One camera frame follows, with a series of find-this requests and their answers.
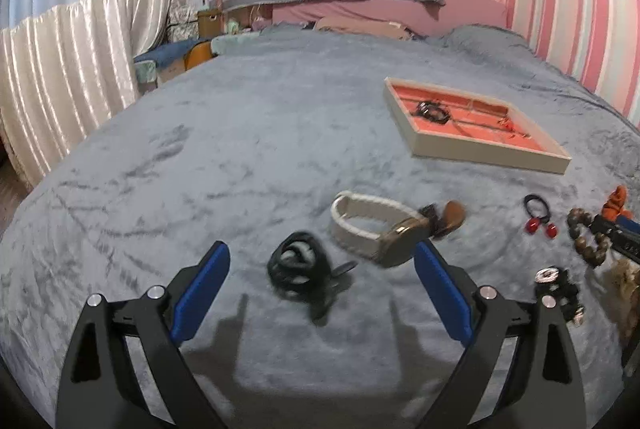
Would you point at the small red earrings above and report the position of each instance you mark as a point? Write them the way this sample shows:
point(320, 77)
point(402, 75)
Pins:
point(507, 125)

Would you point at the beige pillow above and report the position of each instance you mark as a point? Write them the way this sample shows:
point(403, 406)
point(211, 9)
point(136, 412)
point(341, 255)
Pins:
point(360, 28)

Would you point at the black fabric scrunchie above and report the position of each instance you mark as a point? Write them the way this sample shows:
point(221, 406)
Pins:
point(280, 276)

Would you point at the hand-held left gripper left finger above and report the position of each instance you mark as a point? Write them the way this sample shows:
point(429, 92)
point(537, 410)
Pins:
point(202, 294)

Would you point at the pink bed sheet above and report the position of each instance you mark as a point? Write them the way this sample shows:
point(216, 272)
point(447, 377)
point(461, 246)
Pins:
point(390, 9)

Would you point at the brown hair clip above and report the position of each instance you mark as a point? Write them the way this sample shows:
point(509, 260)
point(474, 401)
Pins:
point(450, 214)

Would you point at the orange scrunchie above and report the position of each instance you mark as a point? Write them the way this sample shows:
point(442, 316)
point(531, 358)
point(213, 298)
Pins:
point(614, 206)

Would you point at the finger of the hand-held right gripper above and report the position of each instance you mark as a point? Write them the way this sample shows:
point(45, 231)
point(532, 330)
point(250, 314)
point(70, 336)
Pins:
point(620, 241)
point(629, 223)

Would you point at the white satin curtain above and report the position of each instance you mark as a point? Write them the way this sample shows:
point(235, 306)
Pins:
point(65, 74)

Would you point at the blue folded cloth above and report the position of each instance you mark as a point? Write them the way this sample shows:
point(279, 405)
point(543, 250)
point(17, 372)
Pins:
point(162, 51)

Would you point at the brown storage box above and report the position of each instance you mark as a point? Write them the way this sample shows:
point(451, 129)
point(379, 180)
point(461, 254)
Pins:
point(209, 21)

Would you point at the pale green box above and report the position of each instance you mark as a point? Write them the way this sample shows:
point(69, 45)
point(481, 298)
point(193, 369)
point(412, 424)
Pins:
point(146, 73)

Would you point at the orange wooden chair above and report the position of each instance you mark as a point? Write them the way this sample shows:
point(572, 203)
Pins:
point(197, 55)

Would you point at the grey plush blanket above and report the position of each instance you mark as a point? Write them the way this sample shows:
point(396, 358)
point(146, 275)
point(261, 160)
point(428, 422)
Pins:
point(200, 169)

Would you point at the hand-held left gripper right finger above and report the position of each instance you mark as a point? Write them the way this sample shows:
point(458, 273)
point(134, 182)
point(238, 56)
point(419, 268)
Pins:
point(442, 294)

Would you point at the cream satin scrunchie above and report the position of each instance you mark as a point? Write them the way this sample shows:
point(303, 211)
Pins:
point(622, 289)

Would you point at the white jewelry tray red lining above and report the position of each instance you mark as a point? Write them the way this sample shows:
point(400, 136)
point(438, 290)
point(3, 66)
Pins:
point(450, 136)

